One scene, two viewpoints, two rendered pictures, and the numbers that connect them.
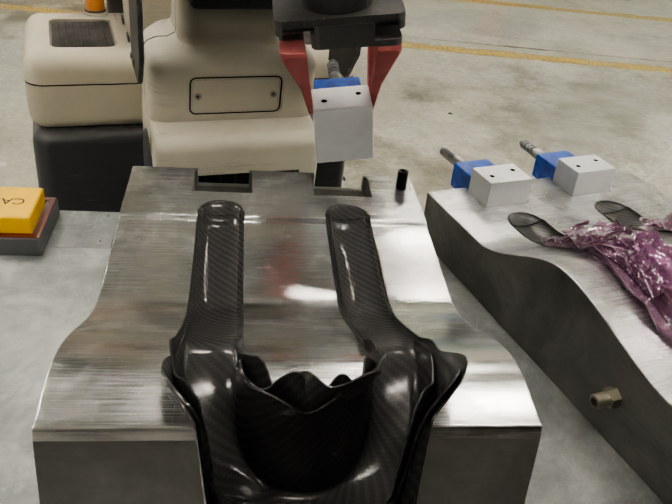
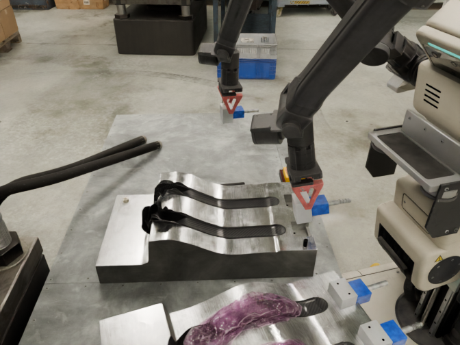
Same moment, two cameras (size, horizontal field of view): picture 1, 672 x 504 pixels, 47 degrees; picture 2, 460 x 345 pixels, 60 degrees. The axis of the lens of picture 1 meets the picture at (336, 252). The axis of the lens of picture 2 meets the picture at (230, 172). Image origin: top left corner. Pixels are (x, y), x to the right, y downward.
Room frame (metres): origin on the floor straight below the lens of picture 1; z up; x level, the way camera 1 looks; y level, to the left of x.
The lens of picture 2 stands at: (0.54, -0.72, 1.54)
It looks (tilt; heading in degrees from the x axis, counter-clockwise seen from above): 35 degrees down; 96
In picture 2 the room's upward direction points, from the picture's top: straight up
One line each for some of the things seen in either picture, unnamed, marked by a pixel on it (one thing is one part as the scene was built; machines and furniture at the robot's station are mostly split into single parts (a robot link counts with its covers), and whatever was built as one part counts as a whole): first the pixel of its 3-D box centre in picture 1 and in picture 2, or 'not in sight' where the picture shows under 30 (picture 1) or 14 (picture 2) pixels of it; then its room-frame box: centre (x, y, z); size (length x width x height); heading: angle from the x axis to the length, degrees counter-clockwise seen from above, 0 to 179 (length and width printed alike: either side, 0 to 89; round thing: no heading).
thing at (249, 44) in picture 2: not in sight; (246, 46); (0.27, 3.39, 0.28); 0.61 x 0.41 x 0.15; 2
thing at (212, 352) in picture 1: (300, 293); (212, 209); (0.42, 0.02, 0.92); 0.35 x 0.16 x 0.09; 9
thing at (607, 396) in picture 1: (604, 399); not in sight; (0.43, -0.21, 0.84); 0.02 x 0.01 x 0.02; 116
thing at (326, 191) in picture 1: (339, 201); (300, 234); (0.64, 0.00, 0.87); 0.05 x 0.05 x 0.04; 9
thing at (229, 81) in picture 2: not in sight; (229, 77); (0.41, 0.52, 1.06); 0.10 x 0.07 x 0.07; 108
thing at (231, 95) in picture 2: not in sight; (230, 99); (0.41, 0.50, 0.99); 0.07 x 0.07 x 0.09; 18
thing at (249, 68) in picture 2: not in sight; (246, 62); (0.27, 3.39, 0.11); 0.61 x 0.41 x 0.22; 2
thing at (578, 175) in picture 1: (554, 166); (393, 334); (0.81, -0.24, 0.86); 0.13 x 0.05 x 0.05; 26
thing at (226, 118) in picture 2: not in sight; (239, 111); (0.44, 0.53, 0.93); 0.13 x 0.05 x 0.05; 18
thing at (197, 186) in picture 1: (222, 197); (293, 206); (0.62, 0.11, 0.87); 0.05 x 0.05 x 0.04; 9
